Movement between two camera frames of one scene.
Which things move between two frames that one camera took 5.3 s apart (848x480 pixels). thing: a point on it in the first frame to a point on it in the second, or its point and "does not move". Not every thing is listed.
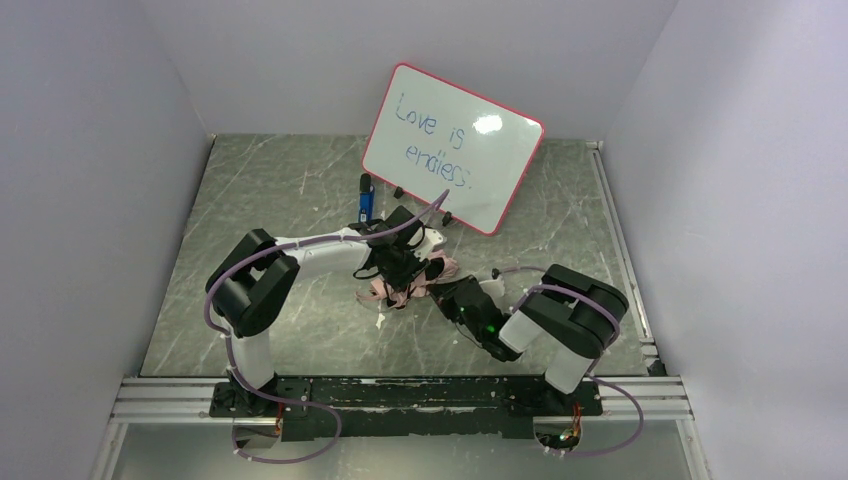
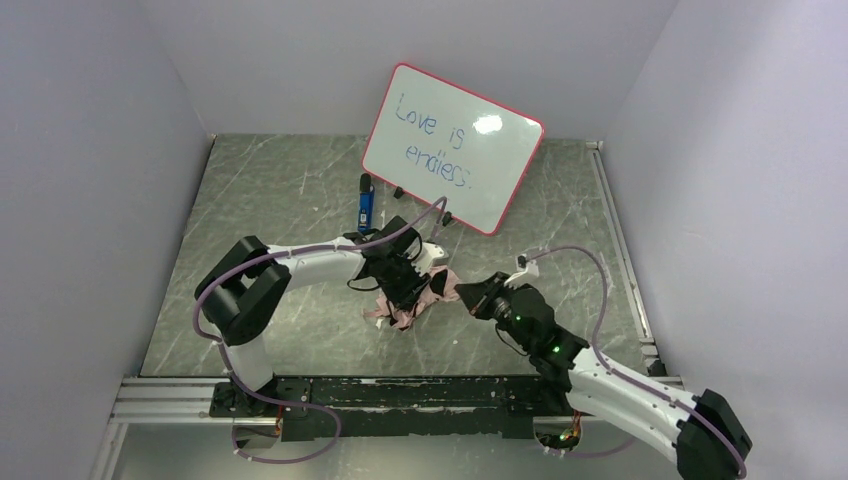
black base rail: (404, 409) does not move
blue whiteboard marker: (366, 198) does not move
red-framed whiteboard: (431, 136) does not move
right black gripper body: (454, 293) to (481, 299)
